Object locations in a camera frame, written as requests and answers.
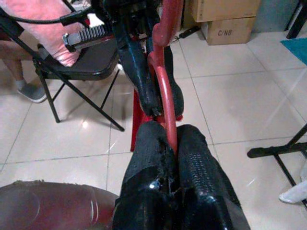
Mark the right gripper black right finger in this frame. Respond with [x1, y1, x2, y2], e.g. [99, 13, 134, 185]
[177, 124, 251, 230]

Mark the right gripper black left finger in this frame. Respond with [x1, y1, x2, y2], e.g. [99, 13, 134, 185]
[112, 121, 180, 230]

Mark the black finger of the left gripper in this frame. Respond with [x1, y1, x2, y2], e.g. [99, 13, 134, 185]
[164, 45, 185, 119]
[117, 39, 161, 117]

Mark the red plastic clothes hanger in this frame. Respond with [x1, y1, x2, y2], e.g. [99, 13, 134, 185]
[146, 0, 186, 155]

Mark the black folding chair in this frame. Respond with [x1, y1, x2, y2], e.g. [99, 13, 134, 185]
[0, 14, 126, 132]

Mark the black power strip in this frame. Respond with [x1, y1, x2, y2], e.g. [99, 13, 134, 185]
[178, 25, 201, 39]

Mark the printed brown cardboard box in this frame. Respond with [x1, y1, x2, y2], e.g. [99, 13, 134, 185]
[201, 16, 257, 46]

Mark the pink cushion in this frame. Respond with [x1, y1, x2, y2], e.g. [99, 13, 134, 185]
[6, 0, 82, 68]

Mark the plain brown cardboard box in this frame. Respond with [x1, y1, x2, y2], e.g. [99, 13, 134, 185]
[191, 0, 261, 24]

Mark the dark red robot leg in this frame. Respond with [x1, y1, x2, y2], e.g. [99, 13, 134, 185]
[0, 180, 120, 230]

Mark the grey shoe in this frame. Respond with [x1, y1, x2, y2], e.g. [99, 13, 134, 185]
[16, 80, 47, 104]

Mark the person's bare leg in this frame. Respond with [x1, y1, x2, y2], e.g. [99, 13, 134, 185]
[0, 39, 33, 83]

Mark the teal floor mat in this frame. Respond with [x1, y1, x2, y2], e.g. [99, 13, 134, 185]
[280, 37, 307, 65]

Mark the black tripod stand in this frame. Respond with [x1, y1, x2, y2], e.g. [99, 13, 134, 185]
[283, 0, 307, 40]

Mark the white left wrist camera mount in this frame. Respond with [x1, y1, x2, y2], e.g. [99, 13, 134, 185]
[86, 12, 106, 27]

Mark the black clothes rack silver rail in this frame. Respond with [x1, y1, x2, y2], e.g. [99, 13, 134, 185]
[247, 121, 307, 209]

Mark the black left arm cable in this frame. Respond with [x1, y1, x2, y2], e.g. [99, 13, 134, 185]
[0, 9, 88, 25]

